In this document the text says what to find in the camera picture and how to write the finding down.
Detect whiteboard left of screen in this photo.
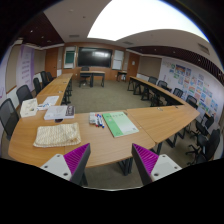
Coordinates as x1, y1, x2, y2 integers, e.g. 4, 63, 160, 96
64, 47, 76, 69

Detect colourful wall posters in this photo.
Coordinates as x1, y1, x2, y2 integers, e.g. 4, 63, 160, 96
159, 58, 224, 123

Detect wooden front desk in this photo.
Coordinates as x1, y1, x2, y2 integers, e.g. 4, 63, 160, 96
89, 71, 105, 86

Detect white papers on table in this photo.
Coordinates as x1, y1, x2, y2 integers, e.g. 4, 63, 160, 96
37, 96, 59, 110

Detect white whiteboard right of screen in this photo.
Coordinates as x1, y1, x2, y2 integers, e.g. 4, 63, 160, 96
112, 50, 124, 70

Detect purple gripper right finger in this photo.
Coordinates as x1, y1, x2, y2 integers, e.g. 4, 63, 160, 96
132, 144, 181, 185

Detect black office chair near left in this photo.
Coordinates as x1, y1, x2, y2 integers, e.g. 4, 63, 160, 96
0, 98, 19, 140

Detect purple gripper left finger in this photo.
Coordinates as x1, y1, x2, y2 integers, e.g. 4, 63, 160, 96
41, 143, 91, 185

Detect purple wall banner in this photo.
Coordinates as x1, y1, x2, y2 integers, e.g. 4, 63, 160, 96
16, 45, 35, 90

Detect black office chair near right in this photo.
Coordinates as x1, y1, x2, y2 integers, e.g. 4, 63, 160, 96
188, 129, 220, 166

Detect black chair behind front desk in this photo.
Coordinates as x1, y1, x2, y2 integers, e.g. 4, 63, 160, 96
79, 67, 91, 85

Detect white tissue box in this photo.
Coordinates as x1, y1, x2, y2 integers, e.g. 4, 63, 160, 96
20, 98, 38, 118

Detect large black wall screen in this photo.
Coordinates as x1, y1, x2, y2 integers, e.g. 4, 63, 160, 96
77, 47, 112, 68

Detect green book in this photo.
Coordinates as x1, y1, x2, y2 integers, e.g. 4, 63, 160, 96
102, 112, 138, 137

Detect white and dark book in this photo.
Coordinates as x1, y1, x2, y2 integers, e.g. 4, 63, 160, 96
44, 105, 75, 120

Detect cream towel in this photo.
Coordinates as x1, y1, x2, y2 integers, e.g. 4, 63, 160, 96
33, 122, 81, 148

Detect black office chair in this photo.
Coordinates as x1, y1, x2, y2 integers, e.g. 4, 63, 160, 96
16, 85, 33, 103
0, 98, 19, 140
188, 129, 220, 166

